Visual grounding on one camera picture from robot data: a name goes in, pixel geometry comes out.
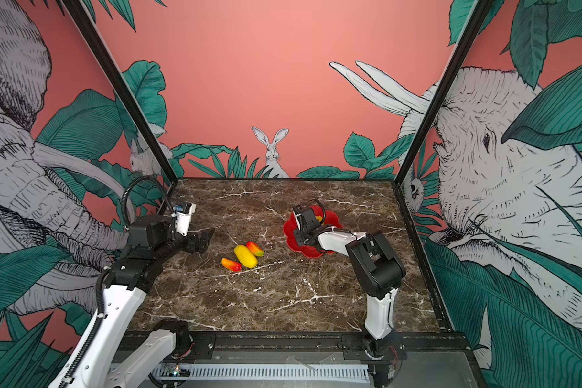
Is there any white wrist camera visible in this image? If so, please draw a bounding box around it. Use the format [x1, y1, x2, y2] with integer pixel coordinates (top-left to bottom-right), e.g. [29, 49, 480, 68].
[173, 201, 196, 236]
[293, 210, 303, 231]

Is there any black corrugated cable hose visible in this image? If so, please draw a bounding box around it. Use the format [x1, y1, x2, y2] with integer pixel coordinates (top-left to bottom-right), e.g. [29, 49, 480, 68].
[121, 175, 176, 229]

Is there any black corner frame post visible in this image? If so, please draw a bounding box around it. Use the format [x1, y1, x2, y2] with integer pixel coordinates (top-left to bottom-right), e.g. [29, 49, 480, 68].
[62, 0, 179, 184]
[394, 0, 493, 187]

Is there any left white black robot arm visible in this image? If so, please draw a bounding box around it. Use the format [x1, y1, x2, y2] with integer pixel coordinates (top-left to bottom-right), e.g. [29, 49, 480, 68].
[50, 213, 214, 387]

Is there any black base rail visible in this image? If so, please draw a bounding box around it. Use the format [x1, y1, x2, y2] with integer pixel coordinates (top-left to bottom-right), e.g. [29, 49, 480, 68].
[115, 329, 471, 362]

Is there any red yellow fake mango front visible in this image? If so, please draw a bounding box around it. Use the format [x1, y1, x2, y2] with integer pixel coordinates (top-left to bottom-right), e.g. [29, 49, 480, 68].
[221, 258, 243, 273]

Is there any black corner frame post left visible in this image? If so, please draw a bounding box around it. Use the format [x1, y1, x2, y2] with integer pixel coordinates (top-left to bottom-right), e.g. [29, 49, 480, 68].
[62, 0, 179, 184]

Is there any red flower-shaped fruit bowl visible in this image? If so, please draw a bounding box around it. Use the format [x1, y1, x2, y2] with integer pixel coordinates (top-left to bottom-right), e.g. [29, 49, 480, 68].
[283, 210, 343, 259]

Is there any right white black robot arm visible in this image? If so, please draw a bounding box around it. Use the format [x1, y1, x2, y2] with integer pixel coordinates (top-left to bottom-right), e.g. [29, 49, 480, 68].
[293, 200, 406, 361]

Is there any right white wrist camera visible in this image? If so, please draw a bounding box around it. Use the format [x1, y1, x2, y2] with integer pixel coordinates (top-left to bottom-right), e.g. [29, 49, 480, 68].
[293, 210, 303, 231]

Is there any black corner frame post right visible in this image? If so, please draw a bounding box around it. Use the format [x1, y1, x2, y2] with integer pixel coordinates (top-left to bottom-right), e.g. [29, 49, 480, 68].
[394, 0, 493, 187]

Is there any white slotted cable duct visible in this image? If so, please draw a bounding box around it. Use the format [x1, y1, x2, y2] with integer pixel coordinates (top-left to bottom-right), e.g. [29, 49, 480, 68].
[152, 364, 371, 383]

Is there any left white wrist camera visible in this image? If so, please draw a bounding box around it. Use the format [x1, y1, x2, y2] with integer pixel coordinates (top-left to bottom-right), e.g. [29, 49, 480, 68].
[173, 201, 196, 236]

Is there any red green fake mango back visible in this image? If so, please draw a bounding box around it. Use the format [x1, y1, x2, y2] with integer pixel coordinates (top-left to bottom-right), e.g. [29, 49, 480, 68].
[246, 242, 264, 257]

